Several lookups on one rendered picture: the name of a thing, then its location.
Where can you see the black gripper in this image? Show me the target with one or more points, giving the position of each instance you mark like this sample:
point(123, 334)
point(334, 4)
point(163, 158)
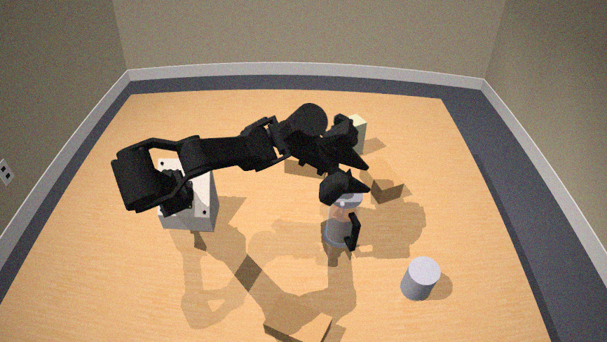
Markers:
point(337, 181)

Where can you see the glass french press coffee maker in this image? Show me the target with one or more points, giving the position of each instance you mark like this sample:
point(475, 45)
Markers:
point(343, 226)

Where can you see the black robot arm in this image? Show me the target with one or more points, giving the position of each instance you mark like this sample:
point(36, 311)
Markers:
point(143, 187)

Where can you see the grey cylinder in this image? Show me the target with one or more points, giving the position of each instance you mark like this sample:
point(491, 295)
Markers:
point(420, 277)

